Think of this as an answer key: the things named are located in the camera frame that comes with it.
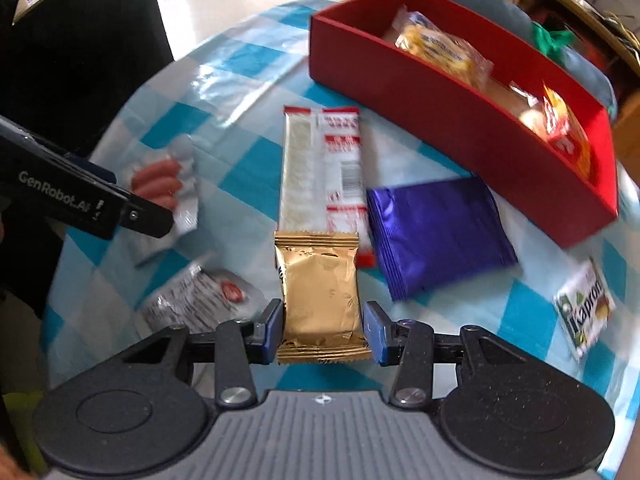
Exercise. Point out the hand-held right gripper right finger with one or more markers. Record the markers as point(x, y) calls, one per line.
point(376, 332)

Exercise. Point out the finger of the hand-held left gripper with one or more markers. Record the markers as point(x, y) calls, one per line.
point(95, 171)
point(150, 220)

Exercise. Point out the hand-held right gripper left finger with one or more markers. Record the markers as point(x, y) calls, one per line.
point(273, 327)

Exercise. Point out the sausage packet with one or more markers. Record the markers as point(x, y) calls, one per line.
point(160, 180)

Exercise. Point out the gold foil snack packet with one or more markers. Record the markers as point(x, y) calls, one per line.
point(320, 295)

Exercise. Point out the silver printed snack packet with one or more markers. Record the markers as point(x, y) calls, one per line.
point(195, 300)

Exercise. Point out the purple snack packet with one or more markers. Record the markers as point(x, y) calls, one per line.
point(435, 235)

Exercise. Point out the long red and white packet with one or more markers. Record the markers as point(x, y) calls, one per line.
point(320, 170)

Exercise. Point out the green and white wafer packet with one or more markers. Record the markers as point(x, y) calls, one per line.
point(585, 310)

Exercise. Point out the red cardboard box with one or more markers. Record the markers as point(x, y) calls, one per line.
point(450, 135)

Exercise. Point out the steamed cake packet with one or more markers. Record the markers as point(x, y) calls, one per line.
point(527, 117)

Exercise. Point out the red and yellow snack packet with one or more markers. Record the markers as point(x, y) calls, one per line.
point(567, 132)

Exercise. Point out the clear packet of yellow crisps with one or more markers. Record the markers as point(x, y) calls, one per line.
point(435, 45)

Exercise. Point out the black chair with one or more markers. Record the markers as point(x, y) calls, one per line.
point(75, 60)

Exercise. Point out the blue checkered tablecloth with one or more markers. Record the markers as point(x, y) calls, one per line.
point(240, 125)

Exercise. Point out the green bag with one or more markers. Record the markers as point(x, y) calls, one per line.
point(550, 40)

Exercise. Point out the teal cushion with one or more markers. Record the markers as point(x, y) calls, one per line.
point(500, 5)

